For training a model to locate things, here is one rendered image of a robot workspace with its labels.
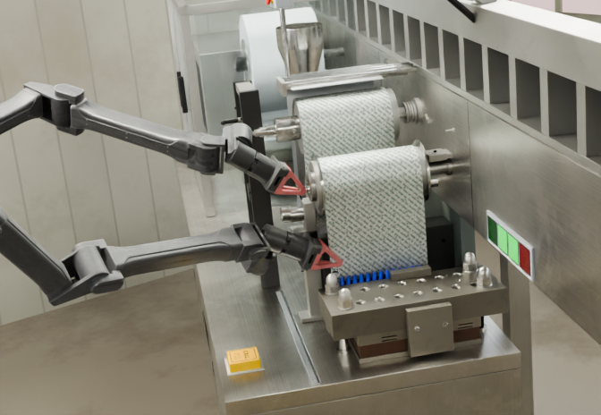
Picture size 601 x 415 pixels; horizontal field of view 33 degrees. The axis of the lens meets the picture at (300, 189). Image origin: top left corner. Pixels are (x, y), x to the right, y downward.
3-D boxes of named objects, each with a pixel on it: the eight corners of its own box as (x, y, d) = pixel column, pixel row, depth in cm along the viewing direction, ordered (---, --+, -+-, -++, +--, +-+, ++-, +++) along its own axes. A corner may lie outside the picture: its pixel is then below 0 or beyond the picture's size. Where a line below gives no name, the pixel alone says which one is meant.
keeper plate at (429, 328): (408, 353, 223) (404, 308, 220) (451, 346, 225) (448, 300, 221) (411, 358, 221) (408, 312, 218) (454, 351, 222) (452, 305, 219)
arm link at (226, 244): (95, 281, 198) (75, 240, 204) (88, 300, 202) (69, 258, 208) (272, 249, 224) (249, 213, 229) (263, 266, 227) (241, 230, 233)
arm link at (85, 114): (50, 131, 238) (47, 90, 232) (64, 120, 243) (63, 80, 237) (211, 183, 227) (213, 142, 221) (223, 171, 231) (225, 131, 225)
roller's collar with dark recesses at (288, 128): (275, 139, 261) (272, 115, 259) (297, 136, 262) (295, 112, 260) (278, 145, 255) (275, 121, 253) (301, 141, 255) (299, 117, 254)
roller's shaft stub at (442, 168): (419, 176, 242) (419, 158, 241) (447, 172, 243) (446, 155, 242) (425, 181, 238) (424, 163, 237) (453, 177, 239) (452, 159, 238)
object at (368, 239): (332, 284, 238) (325, 211, 232) (427, 269, 241) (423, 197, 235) (332, 285, 237) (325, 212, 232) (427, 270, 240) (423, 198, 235)
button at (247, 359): (227, 360, 231) (225, 351, 230) (257, 355, 232) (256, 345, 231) (230, 374, 224) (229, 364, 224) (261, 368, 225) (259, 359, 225)
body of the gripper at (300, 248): (308, 272, 230) (280, 262, 228) (301, 257, 239) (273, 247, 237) (320, 247, 229) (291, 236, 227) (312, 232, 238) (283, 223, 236)
